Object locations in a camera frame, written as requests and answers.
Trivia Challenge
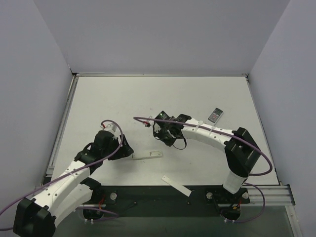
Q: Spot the long white remote control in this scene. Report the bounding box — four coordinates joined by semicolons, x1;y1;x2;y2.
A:
132;151;163;160

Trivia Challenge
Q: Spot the white remote battery cover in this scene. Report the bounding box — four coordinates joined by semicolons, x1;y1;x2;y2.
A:
162;175;192;197

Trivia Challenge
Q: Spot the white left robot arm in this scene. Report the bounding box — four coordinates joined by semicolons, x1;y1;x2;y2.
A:
13;130;134;237

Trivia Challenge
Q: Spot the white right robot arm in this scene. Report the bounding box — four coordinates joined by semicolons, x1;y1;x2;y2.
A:
153;111;260;194

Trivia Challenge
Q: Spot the small grey remote control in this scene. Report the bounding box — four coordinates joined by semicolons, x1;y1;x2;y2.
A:
208;108;223;125

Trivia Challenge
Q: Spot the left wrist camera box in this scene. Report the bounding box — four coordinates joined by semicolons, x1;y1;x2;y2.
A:
101;123;117;134

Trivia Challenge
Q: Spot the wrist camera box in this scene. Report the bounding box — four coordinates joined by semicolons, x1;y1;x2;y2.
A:
101;123;117;134
142;121;151;127

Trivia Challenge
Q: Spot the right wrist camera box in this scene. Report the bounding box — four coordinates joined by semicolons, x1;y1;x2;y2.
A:
142;121;151;127

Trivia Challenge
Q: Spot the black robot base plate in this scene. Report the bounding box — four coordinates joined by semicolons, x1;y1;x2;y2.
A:
40;181;251;222

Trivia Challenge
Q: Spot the aluminium table edge rail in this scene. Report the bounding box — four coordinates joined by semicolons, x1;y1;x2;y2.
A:
45;74;78;176

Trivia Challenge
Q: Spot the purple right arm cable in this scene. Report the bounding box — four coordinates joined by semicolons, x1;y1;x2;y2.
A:
133;116;274;224

